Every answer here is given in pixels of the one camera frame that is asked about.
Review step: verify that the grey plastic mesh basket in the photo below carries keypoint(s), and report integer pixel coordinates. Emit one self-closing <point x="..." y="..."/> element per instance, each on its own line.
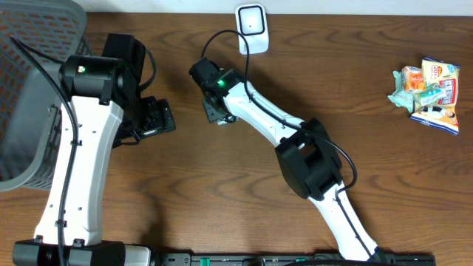
<point x="30" y="108"/>

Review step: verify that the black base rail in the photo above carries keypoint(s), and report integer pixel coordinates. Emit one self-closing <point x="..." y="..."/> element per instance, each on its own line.
<point x="186" y="259"/>

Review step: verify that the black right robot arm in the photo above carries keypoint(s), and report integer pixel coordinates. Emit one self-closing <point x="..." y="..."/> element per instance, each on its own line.
<point x="309" y="161"/>

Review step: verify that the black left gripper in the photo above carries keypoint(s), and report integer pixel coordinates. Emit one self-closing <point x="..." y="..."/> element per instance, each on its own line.
<point x="158" y="124"/>

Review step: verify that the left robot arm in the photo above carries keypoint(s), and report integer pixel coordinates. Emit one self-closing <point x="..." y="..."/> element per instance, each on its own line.
<point x="102" y="108"/>

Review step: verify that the mint green wipes pack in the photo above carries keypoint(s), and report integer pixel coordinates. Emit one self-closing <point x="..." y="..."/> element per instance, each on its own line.
<point x="400" y="97"/>

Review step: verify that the yellow snack chip bag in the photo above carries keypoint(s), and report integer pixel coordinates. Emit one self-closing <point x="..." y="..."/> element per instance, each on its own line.
<point x="441" y="114"/>

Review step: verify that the orange tissue pack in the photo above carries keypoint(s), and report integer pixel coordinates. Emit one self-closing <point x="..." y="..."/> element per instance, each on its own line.
<point x="412" y="80"/>

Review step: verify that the teal tissue pack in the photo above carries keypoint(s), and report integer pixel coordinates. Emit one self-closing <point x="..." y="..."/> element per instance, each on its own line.
<point x="433" y="93"/>

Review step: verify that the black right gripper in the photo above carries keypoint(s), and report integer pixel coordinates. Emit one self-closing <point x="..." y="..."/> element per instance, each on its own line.
<point x="211" y="116"/>

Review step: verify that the white barcode scanner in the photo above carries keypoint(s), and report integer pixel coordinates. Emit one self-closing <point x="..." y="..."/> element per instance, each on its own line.
<point x="252" y="23"/>

